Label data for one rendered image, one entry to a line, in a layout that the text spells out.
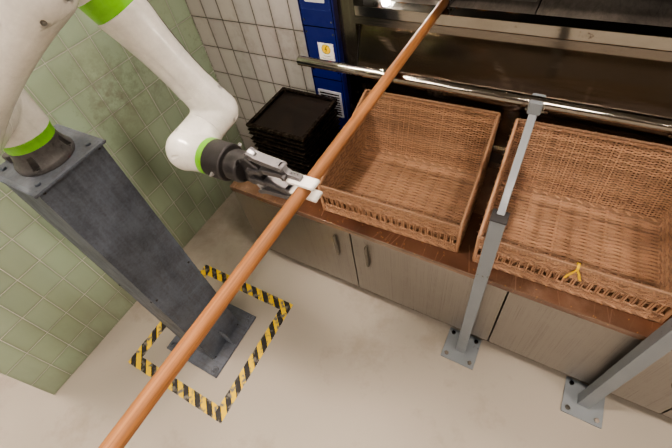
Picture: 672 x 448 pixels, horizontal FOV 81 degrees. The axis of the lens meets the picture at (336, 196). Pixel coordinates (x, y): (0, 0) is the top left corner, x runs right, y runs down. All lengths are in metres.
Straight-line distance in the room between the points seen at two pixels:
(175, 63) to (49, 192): 0.47
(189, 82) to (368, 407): 1.43
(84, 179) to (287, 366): 1.19
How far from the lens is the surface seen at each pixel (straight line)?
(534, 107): 1.12
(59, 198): 1.23
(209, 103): 1.04
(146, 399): 0.72
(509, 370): 1.95
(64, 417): 2.37
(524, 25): 1.44
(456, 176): 1.69
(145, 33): 0.97
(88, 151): 1.23
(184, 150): 1.00
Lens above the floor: 1.81
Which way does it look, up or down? 48 degrees down
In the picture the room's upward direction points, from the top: 11 degrees counter-clockwise
